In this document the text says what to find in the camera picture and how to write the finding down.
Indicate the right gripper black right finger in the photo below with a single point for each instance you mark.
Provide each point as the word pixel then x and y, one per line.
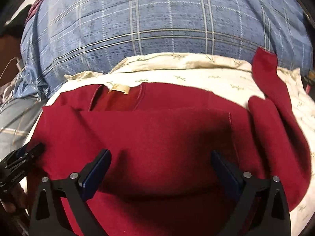
pixel 261 208

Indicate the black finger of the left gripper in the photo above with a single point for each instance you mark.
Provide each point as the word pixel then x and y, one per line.
pixel 18 162

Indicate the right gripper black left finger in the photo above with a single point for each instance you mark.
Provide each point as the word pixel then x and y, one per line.
pixel 48 214

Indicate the dark red shirt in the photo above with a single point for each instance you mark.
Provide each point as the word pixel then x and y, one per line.
pixel 161 137

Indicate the grey striped bed sheet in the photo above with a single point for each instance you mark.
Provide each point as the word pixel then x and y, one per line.
pixel 17 119

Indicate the white phone charger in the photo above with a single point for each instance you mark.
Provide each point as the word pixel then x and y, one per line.
pixel 20 65

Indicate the dark brown wooden headboard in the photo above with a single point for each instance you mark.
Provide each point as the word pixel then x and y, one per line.
pixel 10 54

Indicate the cream leaf-print pillow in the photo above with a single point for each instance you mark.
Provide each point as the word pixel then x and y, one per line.
pixel 226 77

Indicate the black cloth on headboard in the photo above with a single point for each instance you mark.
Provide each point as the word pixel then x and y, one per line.
pixel 16 27

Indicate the blue plaid pillow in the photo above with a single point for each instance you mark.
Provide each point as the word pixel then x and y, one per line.
pixel 66 37

